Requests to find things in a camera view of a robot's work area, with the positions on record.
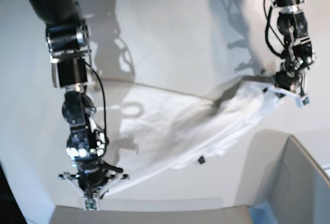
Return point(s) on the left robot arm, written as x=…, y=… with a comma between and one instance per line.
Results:
x=297, y=55

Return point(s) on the grey front tray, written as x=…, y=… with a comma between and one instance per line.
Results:
x=207, y=210

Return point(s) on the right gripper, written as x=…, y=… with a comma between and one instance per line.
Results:
x=93, y=180

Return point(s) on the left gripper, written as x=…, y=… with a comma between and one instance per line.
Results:
x=284, y=85

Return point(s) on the grey bin right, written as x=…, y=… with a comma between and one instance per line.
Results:
x=281, y=182

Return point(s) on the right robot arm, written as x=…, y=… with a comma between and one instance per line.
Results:
x=68, y=43

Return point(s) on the white printed t-shirt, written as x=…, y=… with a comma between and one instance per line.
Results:
x=152, y=130

